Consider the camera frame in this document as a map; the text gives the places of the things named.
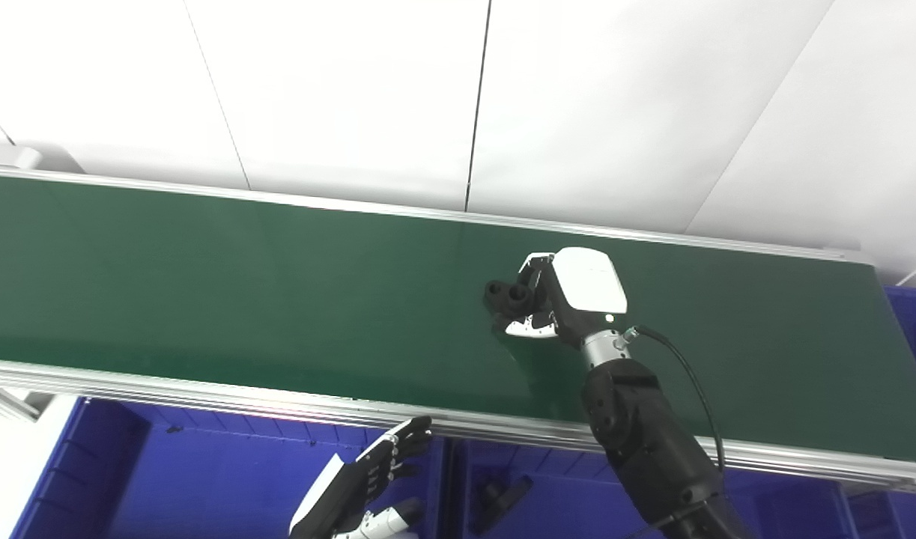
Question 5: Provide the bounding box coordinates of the grey conveyor end housing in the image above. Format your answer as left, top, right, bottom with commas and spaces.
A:
0, 142, 43, 171

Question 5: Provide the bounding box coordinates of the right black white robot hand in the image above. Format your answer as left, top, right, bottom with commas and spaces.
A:
505, 247, 629, 350

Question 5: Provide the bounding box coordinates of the black flange part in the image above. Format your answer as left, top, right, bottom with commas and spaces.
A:
483, 278, 548, 320

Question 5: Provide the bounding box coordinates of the black bracket part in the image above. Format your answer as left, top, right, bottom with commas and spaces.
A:
476, 475, 536, 537

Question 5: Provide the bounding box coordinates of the aluminium support profile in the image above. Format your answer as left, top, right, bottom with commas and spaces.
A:
0, 385, 43, 422

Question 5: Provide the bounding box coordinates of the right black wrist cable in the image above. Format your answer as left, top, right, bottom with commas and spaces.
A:
621, 324, 728, 539

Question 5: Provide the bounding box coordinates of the green conveyor belt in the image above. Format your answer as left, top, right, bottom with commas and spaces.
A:
0, 165, 916, 496
0, 174, 916, 465

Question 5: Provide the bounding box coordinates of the blue plastic bin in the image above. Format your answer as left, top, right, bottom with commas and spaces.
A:
446, 438, 852, 539
838, 287, 916, 539
8, 397, 452, 539

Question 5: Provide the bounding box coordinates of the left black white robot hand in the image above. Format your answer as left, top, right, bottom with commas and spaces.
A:
288, 416, 434, 539

